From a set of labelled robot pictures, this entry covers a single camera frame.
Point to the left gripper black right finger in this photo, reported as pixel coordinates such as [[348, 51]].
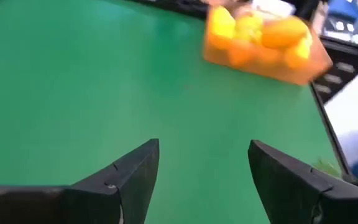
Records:
[[297, 196]]

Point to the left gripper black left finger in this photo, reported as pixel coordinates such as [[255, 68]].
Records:
[[89, 202]]

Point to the large orange mango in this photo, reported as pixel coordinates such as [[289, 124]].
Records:
[[283, 32]]

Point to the orange plastic bin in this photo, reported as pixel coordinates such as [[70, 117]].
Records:
[[278, 73]]

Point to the green table mat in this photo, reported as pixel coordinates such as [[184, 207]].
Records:
[[104, 77]]

